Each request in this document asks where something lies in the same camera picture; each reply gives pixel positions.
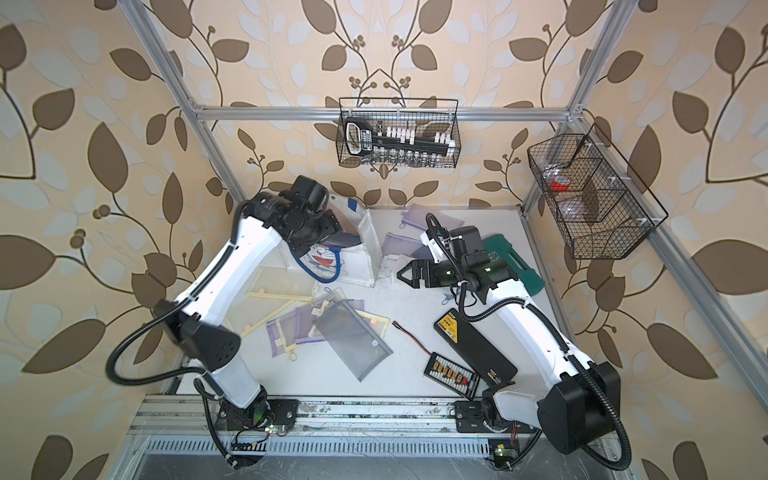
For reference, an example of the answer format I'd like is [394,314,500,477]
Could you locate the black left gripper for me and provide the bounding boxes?
[288,207,345,256]

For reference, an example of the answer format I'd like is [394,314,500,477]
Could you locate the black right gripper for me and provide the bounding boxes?
[399,259,468,288]

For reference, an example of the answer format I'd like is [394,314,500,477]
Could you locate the dark blue mesh pouch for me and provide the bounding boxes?
[321,231,362,249]

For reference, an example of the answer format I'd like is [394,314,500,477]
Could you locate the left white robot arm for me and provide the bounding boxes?
[105,176,341,469]

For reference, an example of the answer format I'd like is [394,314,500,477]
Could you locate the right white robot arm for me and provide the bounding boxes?
[397,213,632,471]

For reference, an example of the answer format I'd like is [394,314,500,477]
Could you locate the purple mesh pouch near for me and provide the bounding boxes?
[382,233,431,259]

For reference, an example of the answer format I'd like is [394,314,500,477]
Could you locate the purple mesh pouch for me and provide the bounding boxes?
[401,204,464,231]
[382,233,431,259]

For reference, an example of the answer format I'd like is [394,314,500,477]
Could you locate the purple mesh pouch far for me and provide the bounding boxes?
[401,204,464,231]

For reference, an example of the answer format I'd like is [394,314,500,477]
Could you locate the white Doraemon canvas bag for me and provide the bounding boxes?
[280,194,382,287]

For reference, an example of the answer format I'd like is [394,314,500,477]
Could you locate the yellow mesh pouch left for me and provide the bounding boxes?
[224,267,316,337]

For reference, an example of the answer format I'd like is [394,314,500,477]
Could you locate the small purple yellow pouch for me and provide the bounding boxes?
[266,301,330,361]

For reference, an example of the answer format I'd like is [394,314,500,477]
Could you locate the green plastic tool case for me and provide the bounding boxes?
[483,234,545,296]

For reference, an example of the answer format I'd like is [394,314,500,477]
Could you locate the black charger board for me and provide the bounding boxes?
[392,321,480,400]

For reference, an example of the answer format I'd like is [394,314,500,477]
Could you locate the black box yellow label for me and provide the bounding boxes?
[433,309,518,387]

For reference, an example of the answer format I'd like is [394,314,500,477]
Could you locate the black wire basket back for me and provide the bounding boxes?
[335,95,462,169]

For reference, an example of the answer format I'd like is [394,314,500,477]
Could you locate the black wire basket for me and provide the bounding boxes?
[527,124,669,260]
[335,95,462,169]

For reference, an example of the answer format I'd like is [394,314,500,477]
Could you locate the aluminium frame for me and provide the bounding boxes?
[132,1,767,479]

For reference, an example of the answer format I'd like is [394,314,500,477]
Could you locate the black wire basket right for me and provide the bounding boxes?
[527,124,669,260]

